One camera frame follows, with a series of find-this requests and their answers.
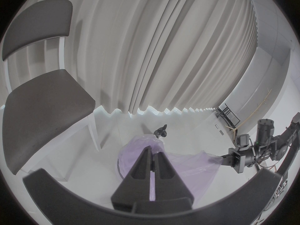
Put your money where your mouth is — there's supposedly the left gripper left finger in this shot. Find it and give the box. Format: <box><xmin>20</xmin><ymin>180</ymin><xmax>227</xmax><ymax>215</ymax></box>
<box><xmin>111</xmin><ymin>146</ymin><xmax>151</xmax><ymax>214</ymax></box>

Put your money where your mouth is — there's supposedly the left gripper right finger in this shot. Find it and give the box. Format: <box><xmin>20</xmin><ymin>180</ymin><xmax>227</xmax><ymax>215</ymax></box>
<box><xmin>153</xmin><ymin>151</ymin><xmax>195</xmax><ymax>208</ymax></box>

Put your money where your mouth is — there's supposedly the purple plastic bag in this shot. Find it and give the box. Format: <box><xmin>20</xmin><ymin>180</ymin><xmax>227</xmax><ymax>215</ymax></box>
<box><xmin>117</xmin><ymin>134</ymin><xmax>222</xmax><ymax>203</ymax></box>

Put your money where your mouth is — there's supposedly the crumpled black plastic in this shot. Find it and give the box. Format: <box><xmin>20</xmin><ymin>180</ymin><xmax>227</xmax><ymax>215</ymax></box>
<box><xmin>153</xmin><ymin>124</ymin><xmax>168</xmax><ymax>138</ymax></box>

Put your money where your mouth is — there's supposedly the white curtain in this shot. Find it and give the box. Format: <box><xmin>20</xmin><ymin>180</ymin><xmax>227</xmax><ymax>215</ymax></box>
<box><xmin>130</xmin><ymin>0</ymin><xmax>258</xmax><ymax>113</ymax></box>
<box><xmin>2</xmin><ymin>0</ymin><xmax>195</xmax><ymax>114</ymax></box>

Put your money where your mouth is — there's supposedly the grey chair with white legs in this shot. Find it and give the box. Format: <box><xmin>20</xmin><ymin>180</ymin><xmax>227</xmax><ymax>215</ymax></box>
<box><xmin>2</xmin><ymin>0</ymin><xmax>102</xmax><ymax>182</ymax></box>

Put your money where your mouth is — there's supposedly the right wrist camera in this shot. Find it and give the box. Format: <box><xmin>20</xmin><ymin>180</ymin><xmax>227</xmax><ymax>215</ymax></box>
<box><xmin>235</xmin><ymin>135</ymin><xmax>252</xmax><ymax>149</ymax></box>

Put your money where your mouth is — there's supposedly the wooden stick frame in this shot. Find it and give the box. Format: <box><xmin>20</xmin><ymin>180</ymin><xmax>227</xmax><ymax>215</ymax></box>
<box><xmin>225</xmin><ymin>89</ymin><xmax>272</xmax><ymax>142</ymax></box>

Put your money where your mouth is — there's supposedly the black metal frame chair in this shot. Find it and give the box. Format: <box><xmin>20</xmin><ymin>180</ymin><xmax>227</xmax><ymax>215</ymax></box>
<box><xmin>216</xmin><ymin>103</ymin><xmax>241</xmax><ymax>127</ymax></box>

